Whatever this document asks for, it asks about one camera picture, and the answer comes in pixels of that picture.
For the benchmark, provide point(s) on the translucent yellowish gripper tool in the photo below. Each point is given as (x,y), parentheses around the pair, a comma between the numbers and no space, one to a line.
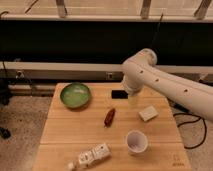
(133,100)

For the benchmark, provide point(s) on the green ceramic bowl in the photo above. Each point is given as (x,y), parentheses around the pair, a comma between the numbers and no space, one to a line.
(75,95)

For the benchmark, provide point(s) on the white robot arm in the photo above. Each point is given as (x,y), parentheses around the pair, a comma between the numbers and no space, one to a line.
(139,70)

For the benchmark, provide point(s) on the black rectangular block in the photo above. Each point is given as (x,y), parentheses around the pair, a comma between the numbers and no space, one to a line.
(119,94)

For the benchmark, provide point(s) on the white rectangular sponge block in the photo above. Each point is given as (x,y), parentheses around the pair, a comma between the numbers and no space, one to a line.
(148,113)

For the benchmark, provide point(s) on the white paper cup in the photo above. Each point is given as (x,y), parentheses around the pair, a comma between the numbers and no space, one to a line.
(136,142)

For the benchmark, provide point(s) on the black object at left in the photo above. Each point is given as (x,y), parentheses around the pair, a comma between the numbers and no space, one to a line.
(5,96)

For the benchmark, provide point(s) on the wall power outlet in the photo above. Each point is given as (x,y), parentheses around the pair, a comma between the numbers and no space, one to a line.
(109,76)

